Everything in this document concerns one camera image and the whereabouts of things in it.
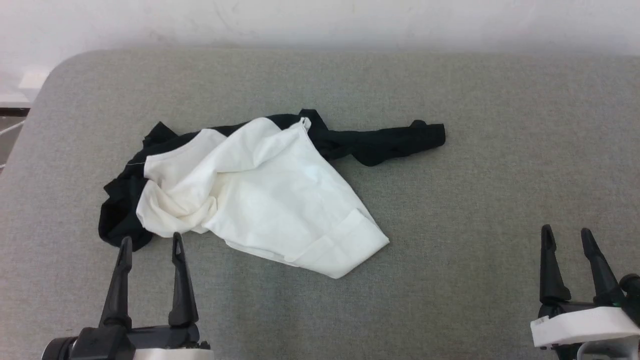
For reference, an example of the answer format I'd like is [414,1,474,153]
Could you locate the white background cable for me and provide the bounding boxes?
[0,120,25,168]

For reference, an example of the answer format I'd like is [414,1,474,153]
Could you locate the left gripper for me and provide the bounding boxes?
[42,232,215,360]

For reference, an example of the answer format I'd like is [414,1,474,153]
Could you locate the grey fabric sofa cushion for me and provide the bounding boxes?
[0,47,640,360]

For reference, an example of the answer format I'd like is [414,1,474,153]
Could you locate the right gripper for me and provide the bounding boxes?
[530,225,640,360]

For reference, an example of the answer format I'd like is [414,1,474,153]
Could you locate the white shirt with black sleeves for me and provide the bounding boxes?
[98,109,446,279]

